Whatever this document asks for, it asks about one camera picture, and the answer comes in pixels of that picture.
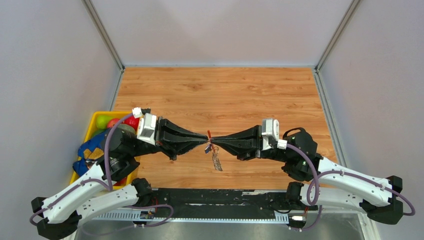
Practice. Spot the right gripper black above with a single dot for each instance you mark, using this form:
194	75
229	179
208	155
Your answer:
243	143

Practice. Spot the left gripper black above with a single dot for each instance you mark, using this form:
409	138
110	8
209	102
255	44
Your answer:
174	146

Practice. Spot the blue tag key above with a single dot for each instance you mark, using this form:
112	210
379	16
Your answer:
208	148

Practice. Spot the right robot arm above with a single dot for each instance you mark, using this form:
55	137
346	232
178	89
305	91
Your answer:
316	180

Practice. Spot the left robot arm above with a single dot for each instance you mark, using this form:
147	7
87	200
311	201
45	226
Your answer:
92	194

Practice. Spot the red tomato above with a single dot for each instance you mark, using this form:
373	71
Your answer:
132	121

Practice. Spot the netted melon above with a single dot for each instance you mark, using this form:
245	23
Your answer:
127	127

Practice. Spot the red apple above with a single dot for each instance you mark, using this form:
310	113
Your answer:
113	122

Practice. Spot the green apple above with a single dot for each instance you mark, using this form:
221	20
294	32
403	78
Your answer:
102	121

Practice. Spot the blue snack bag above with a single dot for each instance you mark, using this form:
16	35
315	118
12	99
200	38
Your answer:
90	151

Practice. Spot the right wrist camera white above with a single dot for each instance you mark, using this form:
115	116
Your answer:
270	133

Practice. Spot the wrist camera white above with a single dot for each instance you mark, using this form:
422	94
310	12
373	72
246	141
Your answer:
270	133
147	125

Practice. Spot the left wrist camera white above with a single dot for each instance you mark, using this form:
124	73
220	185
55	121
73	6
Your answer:
147	125

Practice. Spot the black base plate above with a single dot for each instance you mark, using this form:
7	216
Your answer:
175	198

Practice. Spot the white slotted cable duct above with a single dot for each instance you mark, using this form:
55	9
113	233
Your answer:
197	214

